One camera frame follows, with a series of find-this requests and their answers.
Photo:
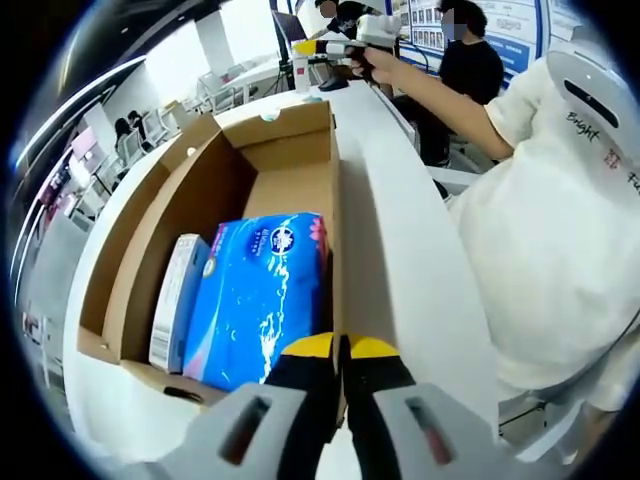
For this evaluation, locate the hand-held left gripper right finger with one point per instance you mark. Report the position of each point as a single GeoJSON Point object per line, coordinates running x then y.
{"type": "Point", "coordinates": [395, 420]}

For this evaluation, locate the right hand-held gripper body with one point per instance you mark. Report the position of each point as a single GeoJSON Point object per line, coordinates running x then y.
{"type": "Point", "coordinates": [377, 27]}

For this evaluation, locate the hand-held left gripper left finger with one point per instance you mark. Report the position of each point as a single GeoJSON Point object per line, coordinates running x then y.
{"type": "Point", "coordinates": [290, 410]}

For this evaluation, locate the blue wet wipes pack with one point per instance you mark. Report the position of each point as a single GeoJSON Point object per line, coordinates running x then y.
{"type": "Point", "coordinates": [312, 99]}

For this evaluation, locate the blue tissue pack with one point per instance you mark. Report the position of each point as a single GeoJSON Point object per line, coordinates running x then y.
{"type": "Point", "coordinates": [260, 300]}

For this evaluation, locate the brown cardboard shoe box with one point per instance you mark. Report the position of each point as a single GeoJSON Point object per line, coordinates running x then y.
{"type": "Point", "coordinates": [290, 175]}

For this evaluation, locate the white medicine box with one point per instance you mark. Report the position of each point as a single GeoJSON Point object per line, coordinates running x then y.
{"type": "Point", "coordinates": [172, 300]}

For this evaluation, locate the person's right hand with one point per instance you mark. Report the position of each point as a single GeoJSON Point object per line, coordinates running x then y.
{"type": "Point", "coordinates": [377, 62]}

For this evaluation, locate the black computer mouse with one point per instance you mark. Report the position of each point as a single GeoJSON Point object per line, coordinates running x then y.
{"type": "Point", "coordinates": [334, 83]}

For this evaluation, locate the white pink bottle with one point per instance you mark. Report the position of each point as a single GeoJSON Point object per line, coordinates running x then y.
{"type": "Point", "coordinates": [301, 70]}

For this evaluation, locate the dark laptop screen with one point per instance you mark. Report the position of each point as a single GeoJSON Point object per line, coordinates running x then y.
{"type": "Point", "coordinates": [290, 27]}

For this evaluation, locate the black monitor stand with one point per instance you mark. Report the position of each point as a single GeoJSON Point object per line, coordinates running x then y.
{"type": "Point", "coordinates": [285, 70]}

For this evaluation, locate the white office chair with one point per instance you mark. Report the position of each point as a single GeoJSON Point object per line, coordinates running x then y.
{"type": "Point", "coordinates": [220, 90]}

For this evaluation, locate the white chest-worn device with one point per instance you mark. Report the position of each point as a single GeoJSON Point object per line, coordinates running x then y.
{"type": "Point", "coordinates": [575, 75]}

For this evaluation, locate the operator in white shirt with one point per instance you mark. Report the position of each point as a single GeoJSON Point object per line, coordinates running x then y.
{"type": "Point", "coordinates": [540, 250]}

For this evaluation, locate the blue wall poster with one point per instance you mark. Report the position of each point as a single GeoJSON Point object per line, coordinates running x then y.
{"type": "Point", "coordinates": [515, 45]}

